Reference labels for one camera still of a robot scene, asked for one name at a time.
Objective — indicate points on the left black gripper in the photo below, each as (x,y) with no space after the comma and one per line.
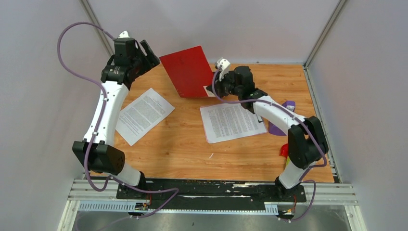
(152,59)

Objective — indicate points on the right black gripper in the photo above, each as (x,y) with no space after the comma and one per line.
(218,86)

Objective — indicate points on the red folder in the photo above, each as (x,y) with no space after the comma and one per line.
(189,72)

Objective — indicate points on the pink clipboard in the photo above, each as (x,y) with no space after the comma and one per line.
(236,122)

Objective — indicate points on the printed paper sheet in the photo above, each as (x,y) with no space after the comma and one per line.
(143,114)
(232,122)

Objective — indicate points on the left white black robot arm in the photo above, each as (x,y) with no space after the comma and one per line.
(96,151)

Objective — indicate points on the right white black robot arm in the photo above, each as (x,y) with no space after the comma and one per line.
(307,143)

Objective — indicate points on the purple stapler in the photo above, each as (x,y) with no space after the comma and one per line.
(280,129)

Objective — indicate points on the red toy block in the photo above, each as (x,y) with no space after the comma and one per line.
(284,151)

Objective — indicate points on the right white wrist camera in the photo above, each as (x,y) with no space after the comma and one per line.
(223,67)

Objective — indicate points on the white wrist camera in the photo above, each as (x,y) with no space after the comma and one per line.
(124,34)
(223,67)

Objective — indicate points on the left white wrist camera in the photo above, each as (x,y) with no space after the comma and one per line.
(124,34)

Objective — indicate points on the left aluminium corner post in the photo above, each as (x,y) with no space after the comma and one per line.
(86,6)

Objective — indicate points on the aluminium corner post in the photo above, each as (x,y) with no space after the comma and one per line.
(86,6)
(327,28)

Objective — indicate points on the right aluminium corner post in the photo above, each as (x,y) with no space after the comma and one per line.
(327,28)

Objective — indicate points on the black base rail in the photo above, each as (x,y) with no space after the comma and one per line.
(209,197)

